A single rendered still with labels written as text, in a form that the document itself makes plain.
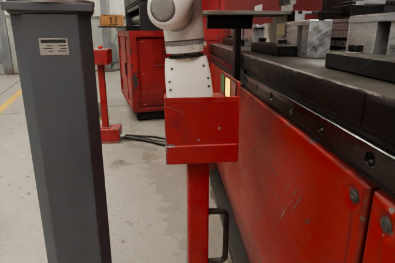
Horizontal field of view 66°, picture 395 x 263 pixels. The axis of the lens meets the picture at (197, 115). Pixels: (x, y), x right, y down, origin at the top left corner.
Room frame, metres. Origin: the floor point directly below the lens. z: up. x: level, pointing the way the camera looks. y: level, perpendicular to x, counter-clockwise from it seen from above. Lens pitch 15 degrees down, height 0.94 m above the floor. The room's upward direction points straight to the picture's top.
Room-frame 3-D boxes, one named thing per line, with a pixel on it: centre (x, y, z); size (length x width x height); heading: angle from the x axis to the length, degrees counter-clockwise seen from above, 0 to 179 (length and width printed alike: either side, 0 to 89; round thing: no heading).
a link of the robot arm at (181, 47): (0.67, 0.02, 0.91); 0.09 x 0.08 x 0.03; 96
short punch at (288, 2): (1.05, -0.29, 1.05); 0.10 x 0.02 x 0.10; 5
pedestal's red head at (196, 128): (0.72, 0.00, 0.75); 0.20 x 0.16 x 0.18; 6
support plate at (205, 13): (1.04, -0.14, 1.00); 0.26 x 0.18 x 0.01; 95
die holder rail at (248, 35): (1.60, -0.24, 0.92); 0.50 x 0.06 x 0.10; 5
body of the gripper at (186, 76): (0.67, 0.02, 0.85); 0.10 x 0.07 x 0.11; 96
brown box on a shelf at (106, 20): (3.21, 0.86, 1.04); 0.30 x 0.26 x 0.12; 19
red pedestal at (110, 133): (2.61, 0.82, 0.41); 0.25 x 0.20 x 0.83; 95
